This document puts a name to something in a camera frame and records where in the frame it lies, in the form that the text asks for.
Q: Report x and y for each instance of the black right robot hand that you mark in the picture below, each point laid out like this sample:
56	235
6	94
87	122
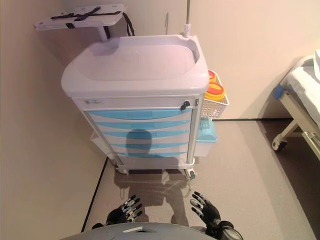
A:
210	213

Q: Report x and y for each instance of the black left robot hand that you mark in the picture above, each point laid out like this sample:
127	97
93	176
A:
117	216

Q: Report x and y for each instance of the blue front cart drawer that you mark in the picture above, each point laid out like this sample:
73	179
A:
150	124
170	144
140	114
170	133
172	153

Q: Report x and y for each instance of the grey robot torso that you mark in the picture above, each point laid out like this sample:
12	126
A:
112	235

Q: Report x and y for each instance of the grey cart caster wheel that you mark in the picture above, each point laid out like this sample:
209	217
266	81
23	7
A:
191	174

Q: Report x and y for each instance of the clear side file holder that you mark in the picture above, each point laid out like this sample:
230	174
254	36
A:
100	145

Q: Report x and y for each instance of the light blue lid waste bin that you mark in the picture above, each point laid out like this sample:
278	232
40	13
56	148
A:
207	136

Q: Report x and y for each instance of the white bed caster wheel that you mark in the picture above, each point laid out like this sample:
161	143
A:
278	145

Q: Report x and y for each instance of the white plastic mesh basket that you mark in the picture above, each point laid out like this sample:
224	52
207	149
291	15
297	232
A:
212	110

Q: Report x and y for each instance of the black cart lock key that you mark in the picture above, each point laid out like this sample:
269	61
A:
185	105

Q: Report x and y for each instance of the small metal side lock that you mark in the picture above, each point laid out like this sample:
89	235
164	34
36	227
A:
196	102

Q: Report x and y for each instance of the cart label sticker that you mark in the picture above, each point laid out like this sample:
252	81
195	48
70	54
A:
93	102

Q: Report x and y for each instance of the yellow container red lid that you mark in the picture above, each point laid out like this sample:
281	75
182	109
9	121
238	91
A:
212	76
215	89

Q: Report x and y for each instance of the blue bed corner bumper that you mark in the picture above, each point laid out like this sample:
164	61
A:
279	92

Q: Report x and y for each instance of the white medical cart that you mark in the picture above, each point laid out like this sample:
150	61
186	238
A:
135	75

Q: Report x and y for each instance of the white bed mattress sheet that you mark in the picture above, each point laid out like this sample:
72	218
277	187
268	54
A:
307	82

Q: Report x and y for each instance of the metal IV pole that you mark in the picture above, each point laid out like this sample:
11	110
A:
187	28

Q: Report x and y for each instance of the white side shelf board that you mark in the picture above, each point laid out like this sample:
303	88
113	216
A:
100	21

